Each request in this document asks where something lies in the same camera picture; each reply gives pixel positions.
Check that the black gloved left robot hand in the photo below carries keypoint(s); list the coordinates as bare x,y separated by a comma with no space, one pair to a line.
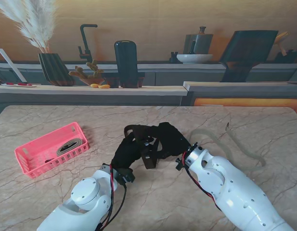
126,154

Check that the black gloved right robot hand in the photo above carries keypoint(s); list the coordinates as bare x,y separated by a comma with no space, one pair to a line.
172,142

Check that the dark brown webbing belt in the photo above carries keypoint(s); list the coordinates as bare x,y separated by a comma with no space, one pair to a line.
150,161

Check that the beige braided belt black leather ends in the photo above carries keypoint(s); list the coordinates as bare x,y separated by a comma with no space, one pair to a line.
71,145

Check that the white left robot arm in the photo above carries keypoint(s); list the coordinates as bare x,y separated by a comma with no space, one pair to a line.
85,197

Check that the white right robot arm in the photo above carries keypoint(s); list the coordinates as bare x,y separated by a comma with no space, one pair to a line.
235,187

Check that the pale beige webbing belt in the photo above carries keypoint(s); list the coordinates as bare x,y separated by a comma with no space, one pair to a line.
249,154

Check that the pink plastic storage basket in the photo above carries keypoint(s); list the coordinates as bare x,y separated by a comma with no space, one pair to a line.
35,156

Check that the orange fruit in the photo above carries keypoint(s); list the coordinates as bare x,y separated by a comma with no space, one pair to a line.
94,85
104,86

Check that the cactus plant in bowl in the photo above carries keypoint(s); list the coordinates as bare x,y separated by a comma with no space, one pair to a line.
91,79

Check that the grey counter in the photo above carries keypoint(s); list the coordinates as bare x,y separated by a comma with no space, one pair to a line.
235,87

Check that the small black holder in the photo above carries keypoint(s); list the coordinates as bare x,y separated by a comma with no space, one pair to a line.
173,59

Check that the white speckled bowl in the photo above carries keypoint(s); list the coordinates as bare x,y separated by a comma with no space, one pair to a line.
194,58

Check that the tall dark canister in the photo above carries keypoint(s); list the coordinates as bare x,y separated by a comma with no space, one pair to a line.
126,62

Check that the grey pot with lid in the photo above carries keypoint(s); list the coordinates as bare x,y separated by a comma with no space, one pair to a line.
201,44

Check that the dark ribbed vase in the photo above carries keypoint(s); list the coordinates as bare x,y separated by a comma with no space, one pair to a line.
54,69

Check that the black kitchen faucet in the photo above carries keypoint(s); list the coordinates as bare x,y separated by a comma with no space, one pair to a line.
85,41

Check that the plate with red slices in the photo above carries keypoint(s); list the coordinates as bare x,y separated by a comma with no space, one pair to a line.
18,85

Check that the dark utensil holder with utensils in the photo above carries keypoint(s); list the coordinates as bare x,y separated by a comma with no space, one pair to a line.
286,56

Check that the white leaning board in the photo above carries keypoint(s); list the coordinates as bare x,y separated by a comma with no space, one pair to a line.
11,63

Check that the white pampas grass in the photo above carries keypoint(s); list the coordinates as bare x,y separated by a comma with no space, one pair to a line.
37,26

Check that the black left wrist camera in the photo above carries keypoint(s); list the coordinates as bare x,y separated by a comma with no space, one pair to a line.
126,176

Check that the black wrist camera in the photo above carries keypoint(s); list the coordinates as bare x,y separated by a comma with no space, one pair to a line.
180,164
126,176

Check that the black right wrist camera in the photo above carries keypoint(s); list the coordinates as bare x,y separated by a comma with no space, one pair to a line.
180,164

